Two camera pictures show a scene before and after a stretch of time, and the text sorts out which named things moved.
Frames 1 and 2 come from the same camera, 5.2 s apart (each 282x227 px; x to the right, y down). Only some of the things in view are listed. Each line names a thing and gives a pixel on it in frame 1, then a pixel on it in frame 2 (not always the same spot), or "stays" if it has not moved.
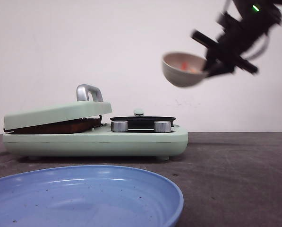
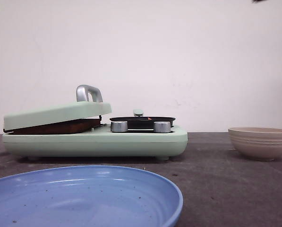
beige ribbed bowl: [183, 69] -> [262, 143]
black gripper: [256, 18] -> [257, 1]
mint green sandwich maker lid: [89, 102] stays
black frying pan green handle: [139, 122] stays
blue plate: [84, 196] stays
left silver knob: [119, 126] stays
